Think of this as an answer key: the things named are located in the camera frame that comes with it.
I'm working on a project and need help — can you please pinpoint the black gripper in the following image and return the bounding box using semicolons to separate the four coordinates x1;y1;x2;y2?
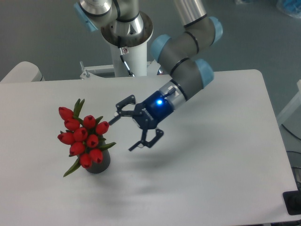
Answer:
108;91;175;152

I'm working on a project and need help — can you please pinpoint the red tulip bouquet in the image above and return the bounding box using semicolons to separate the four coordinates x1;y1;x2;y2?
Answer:
57;99;116;177

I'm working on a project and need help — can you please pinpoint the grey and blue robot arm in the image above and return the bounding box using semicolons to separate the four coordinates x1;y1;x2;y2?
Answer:
74;0;223;147

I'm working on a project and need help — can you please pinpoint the black ribbed vase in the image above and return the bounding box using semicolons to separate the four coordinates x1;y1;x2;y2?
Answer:
86;150;111;174

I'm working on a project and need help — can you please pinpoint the white chair on left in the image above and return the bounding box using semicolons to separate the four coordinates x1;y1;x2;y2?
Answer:
0;61;45;83

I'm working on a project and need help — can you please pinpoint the white furniture on right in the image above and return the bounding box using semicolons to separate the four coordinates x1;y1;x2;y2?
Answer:
276;80;301;127

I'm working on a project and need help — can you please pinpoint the black box at table edge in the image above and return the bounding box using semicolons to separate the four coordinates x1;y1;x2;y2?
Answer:
283;191;301;216

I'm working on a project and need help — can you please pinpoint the blue plastic bag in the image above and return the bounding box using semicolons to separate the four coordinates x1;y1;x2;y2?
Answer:
276;0;301;19

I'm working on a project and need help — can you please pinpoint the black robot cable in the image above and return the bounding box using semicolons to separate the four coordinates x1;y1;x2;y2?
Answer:
116;35;136;77

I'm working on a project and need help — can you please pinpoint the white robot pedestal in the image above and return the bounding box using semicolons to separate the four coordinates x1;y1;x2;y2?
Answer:
79;11;166;80

